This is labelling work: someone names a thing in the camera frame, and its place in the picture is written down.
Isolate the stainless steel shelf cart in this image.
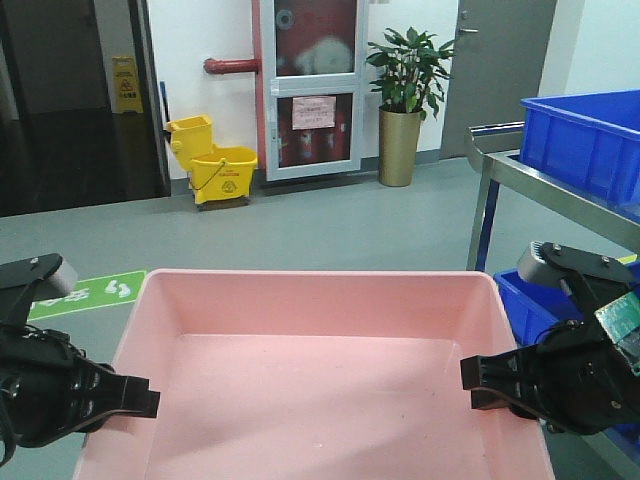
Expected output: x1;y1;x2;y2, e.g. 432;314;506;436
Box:
465;122;639;271

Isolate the red fire hose cabinet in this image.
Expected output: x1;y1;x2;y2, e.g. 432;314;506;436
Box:
252;1;369;182

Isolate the yellow wet floor sign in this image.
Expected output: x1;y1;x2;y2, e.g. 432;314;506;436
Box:
112;55;144;114

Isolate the pink plastic bin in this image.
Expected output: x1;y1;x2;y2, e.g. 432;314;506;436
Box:
74;269;553;479

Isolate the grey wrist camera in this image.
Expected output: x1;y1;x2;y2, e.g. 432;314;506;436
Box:
517;241;634;314
1;253;78;327

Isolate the potted plant gold pot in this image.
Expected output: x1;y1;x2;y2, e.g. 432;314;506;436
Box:
366;27;455;187

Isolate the green circuit board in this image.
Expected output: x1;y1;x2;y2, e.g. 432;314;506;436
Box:
595;292;639;377

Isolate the blue crate on shelf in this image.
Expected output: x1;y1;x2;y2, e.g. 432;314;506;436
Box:
519;89;639;206

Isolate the blue crate lower shelf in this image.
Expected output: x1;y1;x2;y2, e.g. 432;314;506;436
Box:
494;270;639;479

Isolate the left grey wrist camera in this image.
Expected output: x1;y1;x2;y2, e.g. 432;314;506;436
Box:
1;253;78;327

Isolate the yellow mop bucket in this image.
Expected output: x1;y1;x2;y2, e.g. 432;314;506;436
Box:
167;114;258;211

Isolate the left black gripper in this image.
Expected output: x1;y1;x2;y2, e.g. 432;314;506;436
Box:
1;326;160;448

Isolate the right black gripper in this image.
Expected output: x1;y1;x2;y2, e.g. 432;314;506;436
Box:
460;320;639;434

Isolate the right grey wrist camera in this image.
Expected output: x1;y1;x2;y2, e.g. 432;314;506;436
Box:
517;241;634;314

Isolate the red pipe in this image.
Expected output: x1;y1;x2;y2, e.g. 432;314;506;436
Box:
203;58;261;75

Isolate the grey door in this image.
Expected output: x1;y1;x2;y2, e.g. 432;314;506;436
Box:
439;0;556;159

